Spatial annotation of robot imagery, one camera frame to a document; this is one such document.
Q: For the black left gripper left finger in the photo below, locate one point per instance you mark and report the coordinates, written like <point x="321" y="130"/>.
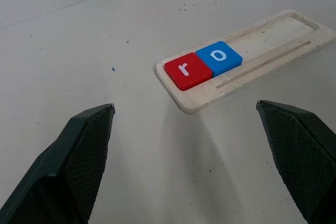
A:
<point x="65" y="163"/>

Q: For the red letter r tile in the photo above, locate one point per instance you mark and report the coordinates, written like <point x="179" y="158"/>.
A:
<point x="187" y="70"/>

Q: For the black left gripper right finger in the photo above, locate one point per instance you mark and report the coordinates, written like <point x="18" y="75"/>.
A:
<point x="302" y="155"/>

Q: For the wooden letter tile tray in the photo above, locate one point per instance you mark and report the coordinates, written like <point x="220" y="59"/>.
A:
<point x="262" y="58"/>

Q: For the blue letter o tile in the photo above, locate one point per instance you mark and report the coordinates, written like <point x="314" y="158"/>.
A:
<point x="219" y="58"/>

